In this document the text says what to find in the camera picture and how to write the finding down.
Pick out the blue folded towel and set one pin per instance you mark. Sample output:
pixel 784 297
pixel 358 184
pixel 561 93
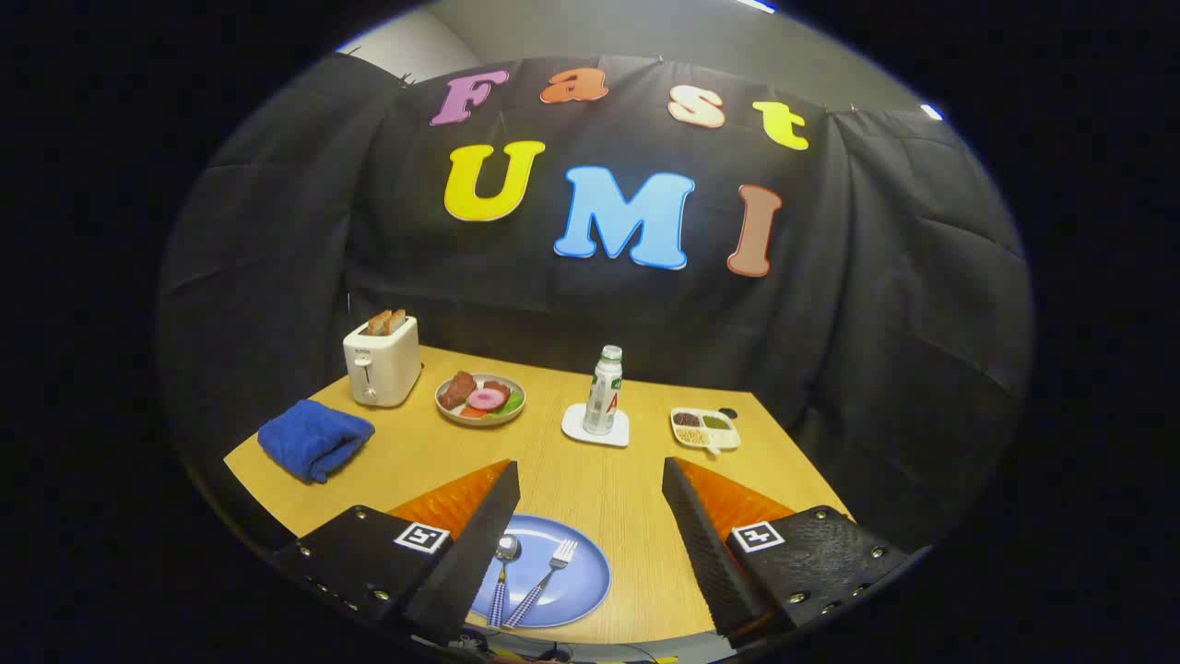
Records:
pixel 313 438

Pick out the small ceiling light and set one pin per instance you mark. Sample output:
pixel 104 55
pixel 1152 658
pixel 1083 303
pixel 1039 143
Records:
pixel 931 112

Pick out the green lettuce leaf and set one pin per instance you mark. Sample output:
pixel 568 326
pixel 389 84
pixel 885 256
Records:
pixel 512 404

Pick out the large ceiling light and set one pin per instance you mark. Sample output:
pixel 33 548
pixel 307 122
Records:
pixel 756 5

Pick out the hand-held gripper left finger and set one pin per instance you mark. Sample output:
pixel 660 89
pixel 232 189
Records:
pixel 479 544

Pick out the clear plastic bottle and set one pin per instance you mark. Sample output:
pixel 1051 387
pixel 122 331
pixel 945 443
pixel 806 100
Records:
pixel 603 397

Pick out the toast slice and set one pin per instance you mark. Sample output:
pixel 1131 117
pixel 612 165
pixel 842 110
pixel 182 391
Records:
pixel 396 321
pixel 378 323

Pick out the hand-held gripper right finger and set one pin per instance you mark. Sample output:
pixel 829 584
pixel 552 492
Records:
pixel 705 544

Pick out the brown meat piece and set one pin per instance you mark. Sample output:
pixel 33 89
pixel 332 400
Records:
pixel 456 389

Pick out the white divided grain dish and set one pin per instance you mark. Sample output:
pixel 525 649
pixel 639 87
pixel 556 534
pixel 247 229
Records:
pixel 728 438

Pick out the white square coaster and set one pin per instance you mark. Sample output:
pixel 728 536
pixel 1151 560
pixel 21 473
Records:
pixel 573 426

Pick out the white toaster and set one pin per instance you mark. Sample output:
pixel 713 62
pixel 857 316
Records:
pixel 387 364

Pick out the blue round plate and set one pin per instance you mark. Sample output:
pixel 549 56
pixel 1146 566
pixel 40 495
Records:
pixel 581 581

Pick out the grey food plate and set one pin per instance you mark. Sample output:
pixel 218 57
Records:
pixel 452 415

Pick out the pink ham slice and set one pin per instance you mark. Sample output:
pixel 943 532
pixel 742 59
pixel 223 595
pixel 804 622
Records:
pixel 487 399

